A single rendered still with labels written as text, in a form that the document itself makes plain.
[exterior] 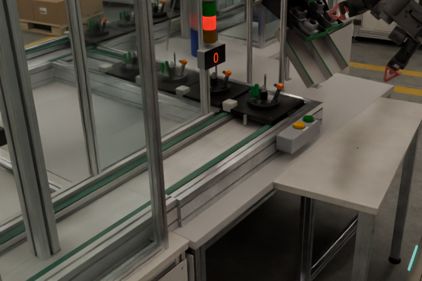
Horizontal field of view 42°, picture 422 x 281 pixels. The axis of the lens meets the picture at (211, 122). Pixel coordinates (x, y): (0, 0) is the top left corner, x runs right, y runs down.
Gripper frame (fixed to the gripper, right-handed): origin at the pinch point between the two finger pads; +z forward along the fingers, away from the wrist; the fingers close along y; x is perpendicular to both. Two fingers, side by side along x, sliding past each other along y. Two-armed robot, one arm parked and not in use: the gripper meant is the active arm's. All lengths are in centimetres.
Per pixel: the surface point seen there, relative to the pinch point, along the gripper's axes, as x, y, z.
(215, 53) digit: 0, 47, 22
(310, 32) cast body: 4.4, 3.4, 13.6
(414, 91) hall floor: 91, -240, 135
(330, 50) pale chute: 16.2, -21.2, 26.9
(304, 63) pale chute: 16.7, 0.1, 25.0
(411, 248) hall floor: 130, -48, 36
